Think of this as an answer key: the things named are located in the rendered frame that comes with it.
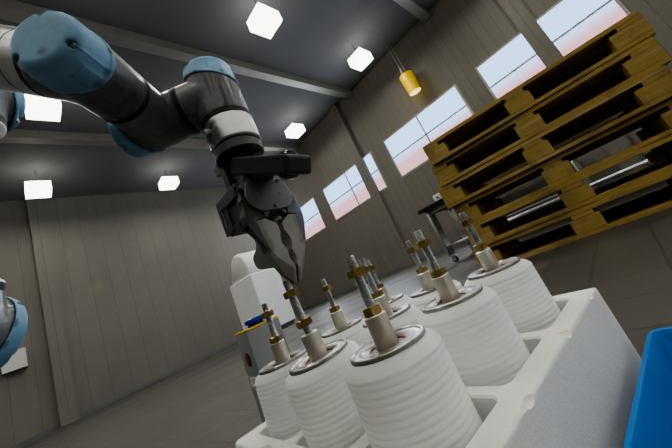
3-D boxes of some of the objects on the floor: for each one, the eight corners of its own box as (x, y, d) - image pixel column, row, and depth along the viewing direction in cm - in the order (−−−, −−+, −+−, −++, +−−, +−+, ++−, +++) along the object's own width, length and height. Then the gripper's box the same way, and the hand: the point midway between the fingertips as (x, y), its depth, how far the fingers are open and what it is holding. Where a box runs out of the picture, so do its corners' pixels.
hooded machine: (298, 321, 616) (269, 242, 660) (269, 336, 560) (239, 249, 604) (275, 330, 665) (250, 256, 709) (246, 344, 608) (220, 263, 652)
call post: (307, 525, 49) (245, 332, 57) (289, 512, 54) (234, 336, 62) (340, 491, 54) (278, 316, 62) (320, 482, 59) (265, 322, 67)
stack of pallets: (704, 173, 210) (614, 62, 236) (784, 168, 134) (637, 5, 159) (503, 250, 285) (451, 159, 310) (481, 274, 208) (414, 151, 234)
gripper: (249, 167, 52) (296, 286, 47) (195, 168, 45) (243, 308, 40) (274, 137, 47) (331, 267, 41) (218, 133, 40) (277, 289, 35)
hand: (296, 271), depth 39 cm, fingers closed
